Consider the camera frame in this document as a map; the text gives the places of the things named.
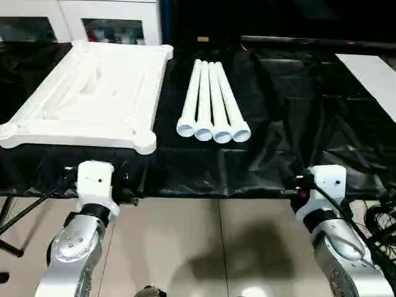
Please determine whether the dark robot waist part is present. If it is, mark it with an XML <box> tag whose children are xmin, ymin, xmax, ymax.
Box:
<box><xmin>136</xmin><ymin>284</ymin><xmax>168</xmax><ymax>297</ymax></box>

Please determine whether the white glass door cabinet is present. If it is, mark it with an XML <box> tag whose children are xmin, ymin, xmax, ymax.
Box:
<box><xmin>0</xmin><ymin>0</ymin><xmax>161</xmax><ymax>46</ymax></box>

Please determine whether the black mat cover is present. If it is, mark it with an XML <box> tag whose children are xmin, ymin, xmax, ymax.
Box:
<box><xmin>0</xmin><ymin>36</ymin><xmax>396</xmax><ymax>199</ymax></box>

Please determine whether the black folding stand frame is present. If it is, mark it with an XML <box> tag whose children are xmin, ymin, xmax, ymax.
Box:
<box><xmin>0</xmin><ymin>196</ymin><xmax>25</xmax><ymax>258</ymax></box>

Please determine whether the white plastic table top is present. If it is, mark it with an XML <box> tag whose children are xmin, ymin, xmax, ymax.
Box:
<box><xmin>0</xmin><ymin>40</ymin><xmax>174</xmax><ymax>155</ymax></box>

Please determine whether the tangled black cable bundle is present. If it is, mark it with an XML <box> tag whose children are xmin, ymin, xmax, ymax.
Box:
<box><xmin>349</xmin><ymin>185</ymin><xmax>396</xmax><ymax>279</ymax></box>

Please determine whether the white plastic table leg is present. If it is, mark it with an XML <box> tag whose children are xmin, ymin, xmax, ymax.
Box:
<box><xmin>215</xmin><ymin>61</ymin><xmax>252</xmax><ymax>143</ymax></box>
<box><xmin>194</xmin><ymin>60</ymin><xmax>214</xmax><ymax>142</ymax></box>
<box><xmin>207</xmin><ymin>61</ymin><xmax>233</xmax><ymax>144</ymax></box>
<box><xmin>176</xmin><ymin>59</ymin><xmax>202</xmax><ymax>137</ymax></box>

